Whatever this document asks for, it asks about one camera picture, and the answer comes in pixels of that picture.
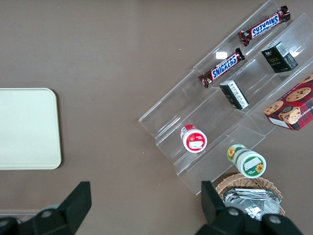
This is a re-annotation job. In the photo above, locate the cream rectangular plastic tray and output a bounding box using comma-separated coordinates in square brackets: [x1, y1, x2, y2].
[0, 88, 62, 170]

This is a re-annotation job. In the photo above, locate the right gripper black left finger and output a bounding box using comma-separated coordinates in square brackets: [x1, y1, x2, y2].
[23, 181, 92, 235]

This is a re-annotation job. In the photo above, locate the red-lid white cup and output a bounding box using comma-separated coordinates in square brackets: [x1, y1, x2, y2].
[180, 124, 208, 153]

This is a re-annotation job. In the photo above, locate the light wicker basket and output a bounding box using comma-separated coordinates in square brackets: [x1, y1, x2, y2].
[215, 172, 286, 217]

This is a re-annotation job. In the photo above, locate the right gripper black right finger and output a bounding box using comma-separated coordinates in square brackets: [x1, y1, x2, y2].
[197, 181, 265, 235]

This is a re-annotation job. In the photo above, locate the Snickers chocolate bar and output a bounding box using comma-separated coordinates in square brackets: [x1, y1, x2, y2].
[238, 6, 291, 47]
[198, 47, 246, 89]

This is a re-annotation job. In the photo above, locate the silver foil container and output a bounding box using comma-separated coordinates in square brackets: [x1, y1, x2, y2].
[222, 188, 282, 222]

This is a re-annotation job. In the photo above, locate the small black carton box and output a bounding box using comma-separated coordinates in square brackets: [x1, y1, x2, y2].
[261, 41, 299, 73]
[219, 80, 250, 110]

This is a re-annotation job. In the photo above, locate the green-lid sunflower cup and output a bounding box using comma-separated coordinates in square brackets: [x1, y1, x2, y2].
[226, 143, 267, 178]

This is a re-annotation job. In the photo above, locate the clear acrylic stepped shelf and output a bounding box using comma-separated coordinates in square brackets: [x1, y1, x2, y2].
[138, 0, 313, 196]

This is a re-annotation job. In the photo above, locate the red tartan cookie box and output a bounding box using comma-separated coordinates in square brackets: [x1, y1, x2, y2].
[263, 72, 313, 132]

